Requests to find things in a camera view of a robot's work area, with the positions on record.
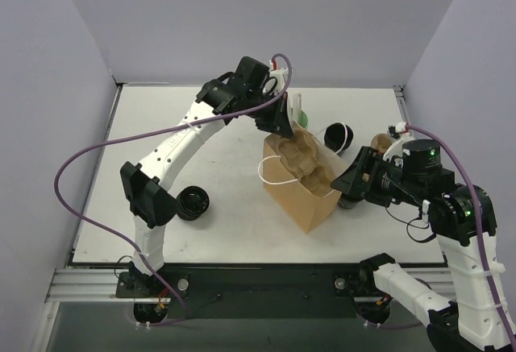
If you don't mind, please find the black coffee cup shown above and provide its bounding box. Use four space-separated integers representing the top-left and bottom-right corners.
337 194 361 209

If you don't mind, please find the brown paper bag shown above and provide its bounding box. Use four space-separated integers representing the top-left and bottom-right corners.
257 124 349 234

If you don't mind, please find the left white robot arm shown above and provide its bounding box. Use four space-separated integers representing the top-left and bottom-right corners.
120 54 293 296

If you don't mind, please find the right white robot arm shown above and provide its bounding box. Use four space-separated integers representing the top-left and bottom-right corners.
331 139 515 351

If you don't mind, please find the green straw holder cup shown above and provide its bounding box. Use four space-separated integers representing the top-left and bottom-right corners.
298 110 309 130

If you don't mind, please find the brown pulp cup carrier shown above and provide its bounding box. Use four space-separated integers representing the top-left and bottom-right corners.
370 134 392 153

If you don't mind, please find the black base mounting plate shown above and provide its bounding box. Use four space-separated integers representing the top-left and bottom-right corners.
114 262 406 321

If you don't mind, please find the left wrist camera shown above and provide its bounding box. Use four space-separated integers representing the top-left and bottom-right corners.
262 60 289 96

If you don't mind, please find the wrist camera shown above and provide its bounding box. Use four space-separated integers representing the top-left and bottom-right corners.
383 122 414 162
262 60 289 96

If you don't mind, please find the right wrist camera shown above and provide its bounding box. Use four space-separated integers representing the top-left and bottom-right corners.
383 122 414 162

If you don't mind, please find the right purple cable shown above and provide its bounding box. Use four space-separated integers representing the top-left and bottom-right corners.
405 124 516 352

